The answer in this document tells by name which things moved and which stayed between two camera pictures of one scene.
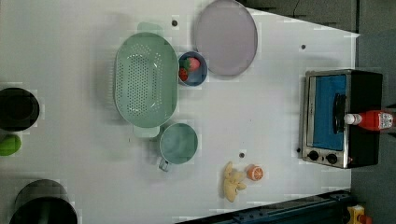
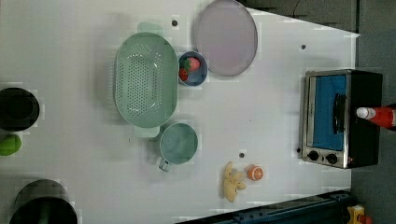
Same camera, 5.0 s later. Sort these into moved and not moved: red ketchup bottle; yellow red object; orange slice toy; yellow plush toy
Moved: red ketchup bottle
Not moved: yellow plush toy; orange slice toy; yellow red object
